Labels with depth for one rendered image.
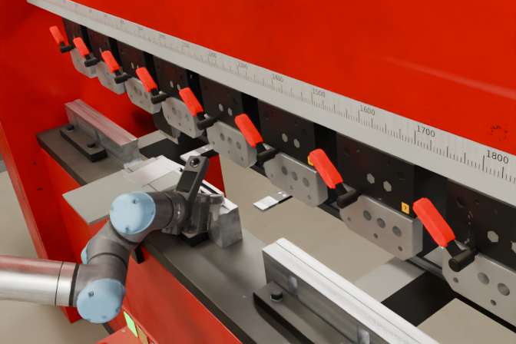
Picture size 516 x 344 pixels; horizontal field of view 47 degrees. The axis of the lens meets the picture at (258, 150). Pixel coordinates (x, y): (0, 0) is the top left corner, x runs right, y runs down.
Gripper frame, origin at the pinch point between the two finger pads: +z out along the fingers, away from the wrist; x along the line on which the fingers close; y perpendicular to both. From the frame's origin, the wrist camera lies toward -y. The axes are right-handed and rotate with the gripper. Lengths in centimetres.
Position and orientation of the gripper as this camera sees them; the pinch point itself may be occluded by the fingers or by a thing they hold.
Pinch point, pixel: (217, 196)
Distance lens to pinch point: 141.9
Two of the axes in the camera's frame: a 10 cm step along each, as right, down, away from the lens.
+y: -1.0, 10.0, 0.0
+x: 9.0, 0.9, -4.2
